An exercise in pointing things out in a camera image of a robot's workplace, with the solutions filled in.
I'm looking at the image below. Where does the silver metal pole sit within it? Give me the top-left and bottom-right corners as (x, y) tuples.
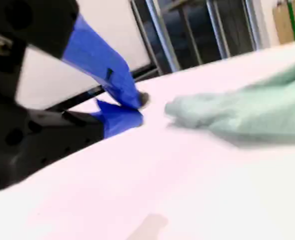
(244, 0), (262, 51)
(145, 0), (182, 74)
(205, 0), (231, 59)

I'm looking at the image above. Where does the pale green T-shirt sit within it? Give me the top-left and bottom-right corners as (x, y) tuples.
(164, 53), (295, 149)

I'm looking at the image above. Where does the black frame bar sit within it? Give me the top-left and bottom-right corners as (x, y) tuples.
(46, 66), (164, 113)

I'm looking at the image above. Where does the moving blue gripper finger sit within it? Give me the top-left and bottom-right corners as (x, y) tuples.
(2, 0), (151, 109)

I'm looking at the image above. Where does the green strip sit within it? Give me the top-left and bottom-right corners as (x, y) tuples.
(286, 0), (295, 41)

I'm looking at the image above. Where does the brown cardboard box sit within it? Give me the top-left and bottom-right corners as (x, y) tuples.
(271, 0), (295, 45)

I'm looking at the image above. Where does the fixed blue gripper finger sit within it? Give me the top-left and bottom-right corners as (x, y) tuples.
(24, 99), (145, 164)

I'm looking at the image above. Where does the white board panel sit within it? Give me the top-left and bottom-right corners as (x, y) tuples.
(15, 0), (154, 111)

